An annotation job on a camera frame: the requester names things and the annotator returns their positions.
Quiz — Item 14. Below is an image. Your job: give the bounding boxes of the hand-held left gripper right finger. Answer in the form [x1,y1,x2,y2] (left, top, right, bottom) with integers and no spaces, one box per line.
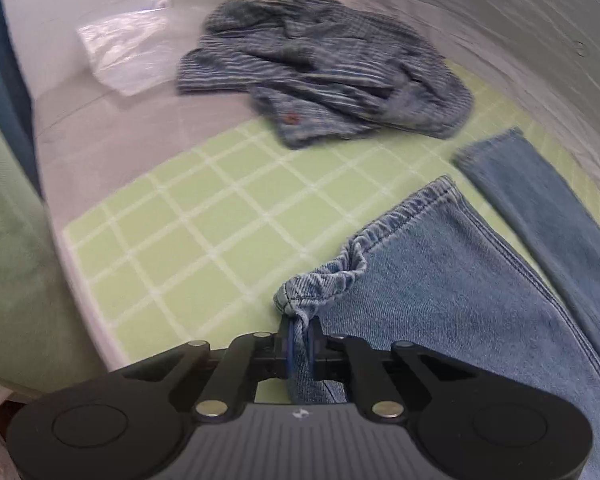
[302,319,487,421]

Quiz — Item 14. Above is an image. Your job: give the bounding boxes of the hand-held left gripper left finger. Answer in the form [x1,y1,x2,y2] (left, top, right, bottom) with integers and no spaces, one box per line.
[109,320,303,421]

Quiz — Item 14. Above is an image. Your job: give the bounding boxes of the blue denim jeans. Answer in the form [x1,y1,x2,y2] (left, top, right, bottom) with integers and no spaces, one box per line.
[272,127,600,480]

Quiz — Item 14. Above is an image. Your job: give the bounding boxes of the green checked mat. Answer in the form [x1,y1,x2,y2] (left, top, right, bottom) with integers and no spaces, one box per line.
[62,57,600,367]

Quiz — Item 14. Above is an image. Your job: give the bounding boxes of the green plush cloth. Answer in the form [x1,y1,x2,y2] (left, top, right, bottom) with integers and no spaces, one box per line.
[0,90,106,392]

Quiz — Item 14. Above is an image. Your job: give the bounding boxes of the blue striped shirt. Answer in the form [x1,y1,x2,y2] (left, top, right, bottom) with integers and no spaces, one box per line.
[175,0,476,150]

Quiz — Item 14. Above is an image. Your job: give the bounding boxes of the clear plastic bag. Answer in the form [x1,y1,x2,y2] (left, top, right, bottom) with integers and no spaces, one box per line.
[76,0,173,97]

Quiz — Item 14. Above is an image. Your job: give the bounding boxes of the teal cloth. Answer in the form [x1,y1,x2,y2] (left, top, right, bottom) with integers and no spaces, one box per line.
[0,0,43,197]

